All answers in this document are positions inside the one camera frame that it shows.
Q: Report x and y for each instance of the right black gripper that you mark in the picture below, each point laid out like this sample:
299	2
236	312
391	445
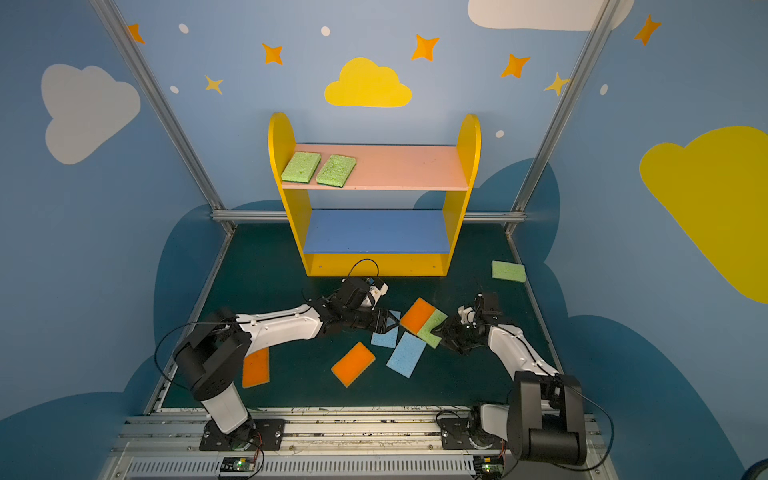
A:
456	334

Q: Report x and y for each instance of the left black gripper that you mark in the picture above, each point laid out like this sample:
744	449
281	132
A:
365	318

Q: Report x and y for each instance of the green sponge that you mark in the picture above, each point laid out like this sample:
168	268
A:
508	271
301	167
426	333
336	171

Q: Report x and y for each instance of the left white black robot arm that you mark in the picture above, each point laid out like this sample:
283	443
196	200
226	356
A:
216	348

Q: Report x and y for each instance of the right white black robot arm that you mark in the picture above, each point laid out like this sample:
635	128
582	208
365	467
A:
543	417

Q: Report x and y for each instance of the yellow shelf pink blue boards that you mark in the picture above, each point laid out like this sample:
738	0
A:
388	242

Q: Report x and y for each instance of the blue sponge middle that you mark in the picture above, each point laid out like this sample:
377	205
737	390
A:
388	340

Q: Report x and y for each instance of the blue sponge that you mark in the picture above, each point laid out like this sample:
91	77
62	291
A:
406	355
388	340

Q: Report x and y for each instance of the orange sponge right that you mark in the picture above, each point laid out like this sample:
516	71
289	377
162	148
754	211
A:
416	316

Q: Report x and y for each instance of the orange sponge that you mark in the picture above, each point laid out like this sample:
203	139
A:
353	364
416	316
256	369

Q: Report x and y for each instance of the blue sponge right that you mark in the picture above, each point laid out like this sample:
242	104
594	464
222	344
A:
406	355

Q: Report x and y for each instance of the orange sponge centre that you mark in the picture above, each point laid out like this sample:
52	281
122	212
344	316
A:
353	364

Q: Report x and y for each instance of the orange sponge front left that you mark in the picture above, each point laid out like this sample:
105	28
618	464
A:
256	369

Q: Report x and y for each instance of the right controller board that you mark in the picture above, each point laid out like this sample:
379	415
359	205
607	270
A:
488	467

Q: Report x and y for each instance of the controller board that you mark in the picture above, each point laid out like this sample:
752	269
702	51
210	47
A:
237	467
488	467

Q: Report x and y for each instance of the left controller board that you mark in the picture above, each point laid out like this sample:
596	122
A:
237	467

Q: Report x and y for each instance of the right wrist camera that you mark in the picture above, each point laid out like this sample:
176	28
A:
467	315

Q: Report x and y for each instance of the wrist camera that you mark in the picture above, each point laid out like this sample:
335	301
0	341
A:
467	315
377	289

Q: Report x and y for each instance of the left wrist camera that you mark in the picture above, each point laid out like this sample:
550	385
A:
377	289

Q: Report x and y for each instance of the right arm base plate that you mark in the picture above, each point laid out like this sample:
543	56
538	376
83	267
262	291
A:
458	433

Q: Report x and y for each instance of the aluminium rail base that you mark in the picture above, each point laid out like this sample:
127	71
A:
325	443

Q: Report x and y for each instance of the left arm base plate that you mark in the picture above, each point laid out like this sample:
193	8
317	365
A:
254	434

